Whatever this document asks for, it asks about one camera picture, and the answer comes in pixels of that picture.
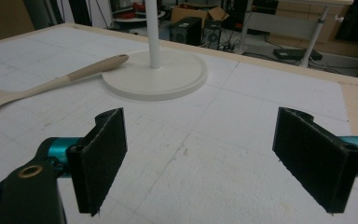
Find black computer case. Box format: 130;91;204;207
202;20;222;50

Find beige slotted spatula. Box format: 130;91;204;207
0;53;131;113

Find white lamp stand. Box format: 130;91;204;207
101;0;209;102

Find white grid mat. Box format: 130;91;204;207
0;25;358;224

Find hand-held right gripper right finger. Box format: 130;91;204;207
272;106;358;215

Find black flat box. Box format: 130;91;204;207
272;48;324;62

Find cardboard box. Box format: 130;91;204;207
170;3;230;29

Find white desk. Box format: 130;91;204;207
238;0;354;68

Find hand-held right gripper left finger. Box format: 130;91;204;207
66;107;129;217

